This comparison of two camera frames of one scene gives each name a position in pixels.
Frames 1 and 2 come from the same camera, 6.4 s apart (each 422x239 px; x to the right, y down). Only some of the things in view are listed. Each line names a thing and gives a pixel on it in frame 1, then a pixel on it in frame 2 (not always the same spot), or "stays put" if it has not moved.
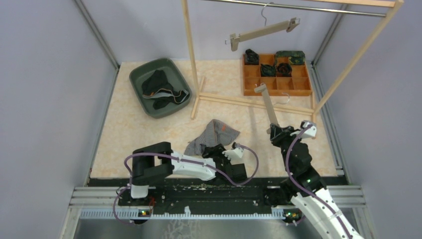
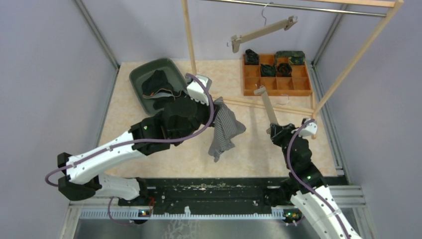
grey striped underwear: x=216 y=132 → x=227 y=125
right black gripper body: x=283 y=140 stays put
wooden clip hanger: x=271 y=116 stays put
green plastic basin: x=139 y=73 stays put
